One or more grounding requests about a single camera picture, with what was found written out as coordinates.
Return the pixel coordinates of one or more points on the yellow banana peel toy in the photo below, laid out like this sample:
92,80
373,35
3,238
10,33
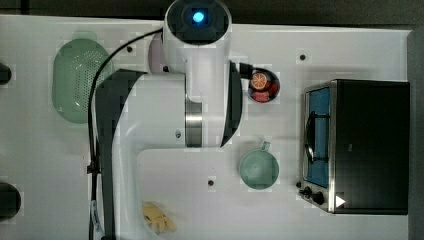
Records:
156,218

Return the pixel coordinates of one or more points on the black steel toaster oven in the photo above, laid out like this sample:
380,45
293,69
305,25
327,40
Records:
355,147

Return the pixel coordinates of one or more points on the green plastic mug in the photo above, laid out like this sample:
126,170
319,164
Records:
259,169

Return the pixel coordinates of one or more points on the dark bowl with fruit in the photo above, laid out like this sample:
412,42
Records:
263,86

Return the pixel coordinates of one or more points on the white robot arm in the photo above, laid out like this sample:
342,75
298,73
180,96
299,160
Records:
195,103

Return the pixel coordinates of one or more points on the lilac round plate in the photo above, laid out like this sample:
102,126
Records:
156,57

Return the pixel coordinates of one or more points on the black knob upper left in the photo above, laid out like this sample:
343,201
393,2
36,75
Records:
5,74

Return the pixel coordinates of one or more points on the black knob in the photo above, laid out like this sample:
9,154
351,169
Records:
5,74
10,201

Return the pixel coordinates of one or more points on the green perforated colander basket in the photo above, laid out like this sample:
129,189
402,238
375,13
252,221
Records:
75,66

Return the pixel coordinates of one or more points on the black knob lower left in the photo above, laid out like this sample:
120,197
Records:
10,201

